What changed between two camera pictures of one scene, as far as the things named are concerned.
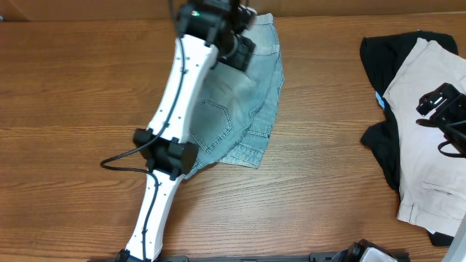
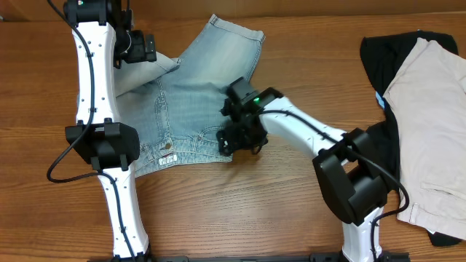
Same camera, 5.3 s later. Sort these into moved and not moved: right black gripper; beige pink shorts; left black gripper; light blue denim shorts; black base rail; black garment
Moved: right black gripper; left black gripper; light blue denim shorts
Not moved: black garment; black base rail; beige pink shorts
